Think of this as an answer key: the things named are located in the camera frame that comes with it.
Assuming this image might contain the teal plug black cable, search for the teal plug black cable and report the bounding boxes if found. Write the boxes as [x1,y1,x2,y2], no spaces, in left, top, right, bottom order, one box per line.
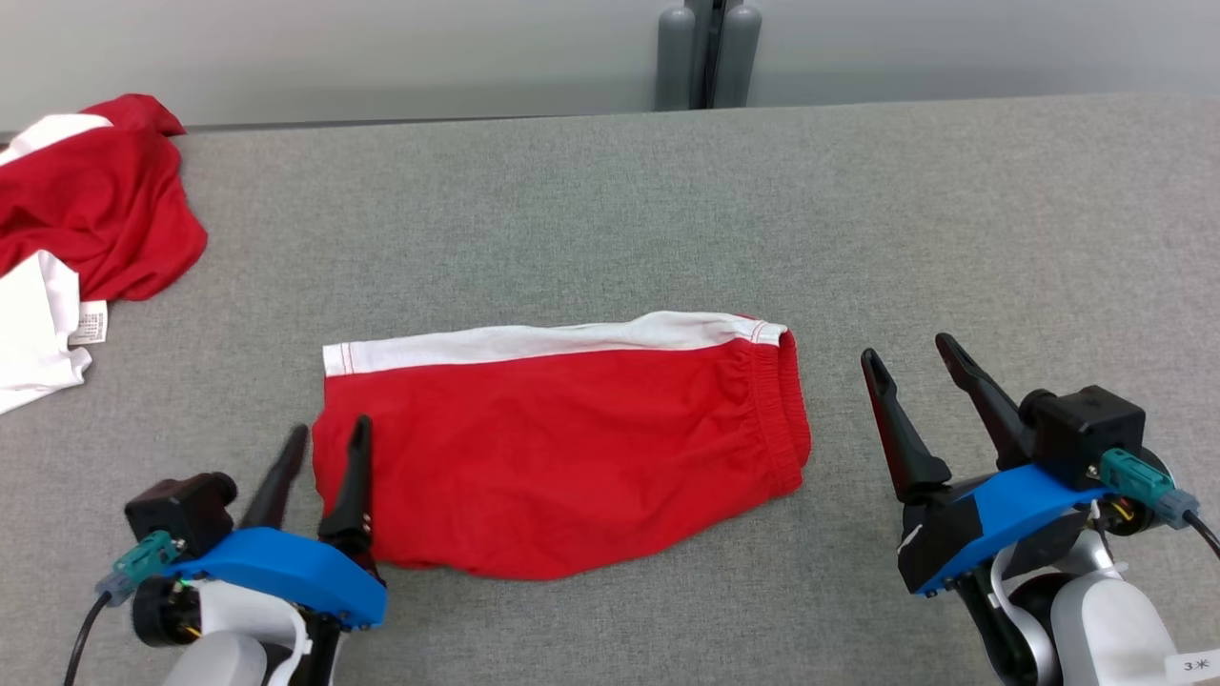
[65,532,184,686]
[1098,448,1220,561]

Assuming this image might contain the grey metal partition post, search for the grey metal partition post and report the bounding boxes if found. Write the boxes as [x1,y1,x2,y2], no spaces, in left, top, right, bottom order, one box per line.
[688,0,737,108]

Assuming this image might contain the grey fabric sofa seat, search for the grey fabric sofa seat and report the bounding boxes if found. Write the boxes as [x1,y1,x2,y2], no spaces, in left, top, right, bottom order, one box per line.
[0,92,1220,686]

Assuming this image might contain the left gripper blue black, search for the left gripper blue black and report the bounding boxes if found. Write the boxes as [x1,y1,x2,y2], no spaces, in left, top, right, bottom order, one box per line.
[167,414,389,633]

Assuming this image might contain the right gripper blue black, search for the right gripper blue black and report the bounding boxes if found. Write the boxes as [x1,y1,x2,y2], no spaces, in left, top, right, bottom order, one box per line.
[861,333,1111,597]

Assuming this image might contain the grey partition base rail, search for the grey partition base rail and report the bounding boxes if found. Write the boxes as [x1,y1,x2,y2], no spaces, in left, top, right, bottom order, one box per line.
[179,112,661,132]

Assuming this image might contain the red jersey with white sleeves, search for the red jersey with white sleeves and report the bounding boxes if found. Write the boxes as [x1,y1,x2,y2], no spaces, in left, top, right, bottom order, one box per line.
[0,93,209,415]

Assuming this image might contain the right teal plug black cable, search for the right teal plug black cable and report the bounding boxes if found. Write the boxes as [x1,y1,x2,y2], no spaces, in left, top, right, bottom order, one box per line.
[1098,448,1220,561]

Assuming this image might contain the left teal plug black cable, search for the left teal plug black cable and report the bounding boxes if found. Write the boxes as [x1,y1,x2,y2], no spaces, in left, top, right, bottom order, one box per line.
[65,532,184,686]

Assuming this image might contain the red shorts with white stripe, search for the red shorts with white stripe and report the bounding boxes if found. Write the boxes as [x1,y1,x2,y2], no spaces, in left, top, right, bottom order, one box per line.
[312,311,813,582]

